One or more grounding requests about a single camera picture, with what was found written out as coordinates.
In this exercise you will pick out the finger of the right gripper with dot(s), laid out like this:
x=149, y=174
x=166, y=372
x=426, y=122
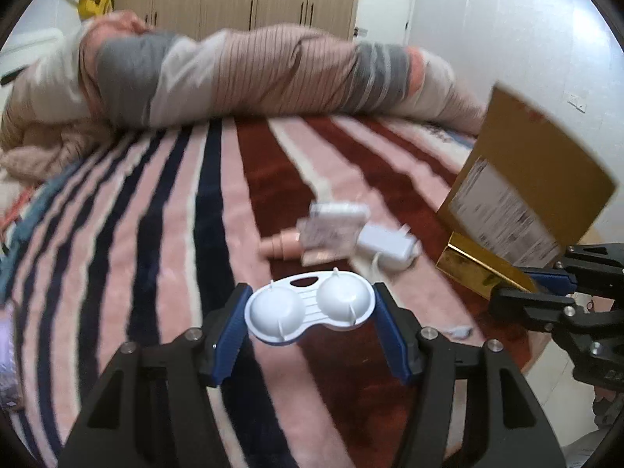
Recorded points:
x=555, y=280
x=539, y=312

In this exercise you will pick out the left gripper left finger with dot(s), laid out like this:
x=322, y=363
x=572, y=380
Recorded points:
x=150, y=407

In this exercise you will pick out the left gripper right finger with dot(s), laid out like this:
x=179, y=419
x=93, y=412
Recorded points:
x=472, y=407

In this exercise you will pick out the gold rectangular box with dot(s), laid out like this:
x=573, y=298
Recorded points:
x=480, y=270

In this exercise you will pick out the brown cardboard box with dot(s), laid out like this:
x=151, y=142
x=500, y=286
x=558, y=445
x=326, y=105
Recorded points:
x=528, y=190

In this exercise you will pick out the white contact lens case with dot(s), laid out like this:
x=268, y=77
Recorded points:
x=282, y=311

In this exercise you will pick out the white power adapter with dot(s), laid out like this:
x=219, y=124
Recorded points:
x=393, y=249

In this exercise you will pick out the striped fleece blanket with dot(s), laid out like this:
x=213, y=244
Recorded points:
x=146, y=236

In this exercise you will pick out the pink small bottle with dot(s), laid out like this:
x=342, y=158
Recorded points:
x=285, y=245

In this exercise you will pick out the white pink small box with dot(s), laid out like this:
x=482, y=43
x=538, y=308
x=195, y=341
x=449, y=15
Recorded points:
x=330, y=230

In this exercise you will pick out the striped rolled duvet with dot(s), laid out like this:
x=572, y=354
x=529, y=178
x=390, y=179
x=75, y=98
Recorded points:
x=115, y=72

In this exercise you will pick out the white door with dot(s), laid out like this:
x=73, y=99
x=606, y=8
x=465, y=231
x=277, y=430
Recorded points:
x=383, y=21

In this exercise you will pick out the white bed headboard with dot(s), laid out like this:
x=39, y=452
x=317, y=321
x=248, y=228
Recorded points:
x=24, y=49

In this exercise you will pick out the white wall socket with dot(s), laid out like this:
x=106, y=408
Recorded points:
x=577, y=102

